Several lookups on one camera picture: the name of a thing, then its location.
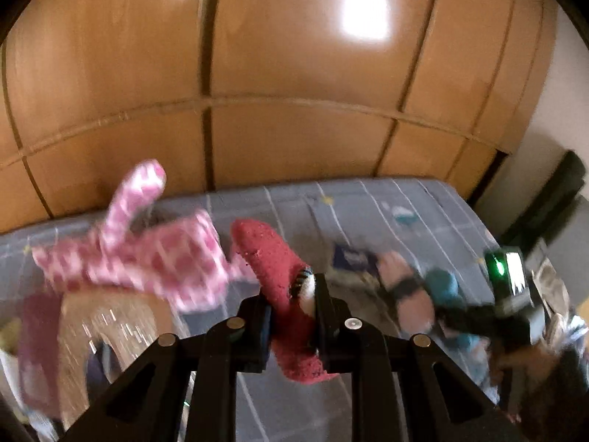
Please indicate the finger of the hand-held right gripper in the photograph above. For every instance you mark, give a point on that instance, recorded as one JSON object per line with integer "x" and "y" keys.
{"x": 464, "y": 322}

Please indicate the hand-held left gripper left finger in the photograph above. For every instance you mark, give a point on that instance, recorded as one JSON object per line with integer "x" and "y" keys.
{"x": 261, "y": 331}

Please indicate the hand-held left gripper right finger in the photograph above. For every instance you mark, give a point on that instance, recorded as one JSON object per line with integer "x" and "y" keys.
{"x": 323, "y": 317}

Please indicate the teal fuzzy sock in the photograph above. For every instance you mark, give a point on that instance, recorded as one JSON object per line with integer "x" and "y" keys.
{"x": 441, "y": 285}

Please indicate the pink sock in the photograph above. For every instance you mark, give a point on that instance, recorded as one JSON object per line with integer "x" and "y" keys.
{"x": 409, "y": 313}

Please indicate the red fuzzy sock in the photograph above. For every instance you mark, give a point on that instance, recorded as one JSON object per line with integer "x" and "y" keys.
{"x": 276, "y": 262}

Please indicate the woven wicker basket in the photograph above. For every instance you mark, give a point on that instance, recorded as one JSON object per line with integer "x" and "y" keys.
{"x": 115, "y": 322}

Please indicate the person's right forearm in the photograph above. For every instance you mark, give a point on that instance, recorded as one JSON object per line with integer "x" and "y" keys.
{"x": 547, "y": 391}

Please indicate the striped cloth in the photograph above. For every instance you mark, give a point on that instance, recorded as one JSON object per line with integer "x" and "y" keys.
{"x": 565, "y": 320}

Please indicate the navy blue cloth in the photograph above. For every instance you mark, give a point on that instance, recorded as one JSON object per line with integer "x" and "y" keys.
{"x": 353, "y": 258}

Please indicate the grey patterned bed sheet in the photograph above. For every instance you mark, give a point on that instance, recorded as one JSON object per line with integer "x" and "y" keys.
{"x": 322, "y": 212}

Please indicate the black chair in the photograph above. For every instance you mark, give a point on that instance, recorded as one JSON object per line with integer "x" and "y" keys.
{"x": 559, "y": 193}

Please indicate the small teal item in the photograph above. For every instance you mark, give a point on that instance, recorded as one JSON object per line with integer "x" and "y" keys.
{"x": 405, "y": 215}

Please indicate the pink white patterned garment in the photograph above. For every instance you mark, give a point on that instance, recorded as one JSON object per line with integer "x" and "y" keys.
{"x": 152, "y": 248}

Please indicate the maroon cloth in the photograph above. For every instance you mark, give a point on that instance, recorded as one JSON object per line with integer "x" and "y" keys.
{"x": 39, "y": 354}

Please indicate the wooden wardrobe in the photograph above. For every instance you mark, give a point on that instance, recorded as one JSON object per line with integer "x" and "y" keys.
{"x": 276, "y": 78}

